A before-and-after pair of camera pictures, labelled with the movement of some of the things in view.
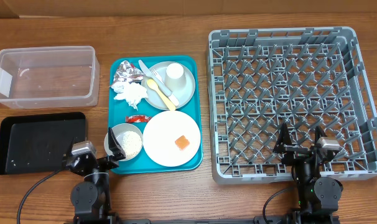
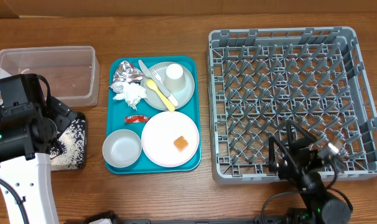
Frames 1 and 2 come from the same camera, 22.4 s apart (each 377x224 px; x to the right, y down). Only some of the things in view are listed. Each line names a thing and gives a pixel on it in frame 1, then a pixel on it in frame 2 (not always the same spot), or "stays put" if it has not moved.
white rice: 131,144 to 68,152
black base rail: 257,219 stays put
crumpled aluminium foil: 127,73 stays put
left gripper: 117,151 to 60,113
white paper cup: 175,77 stays put
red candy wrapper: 137,118 stays put
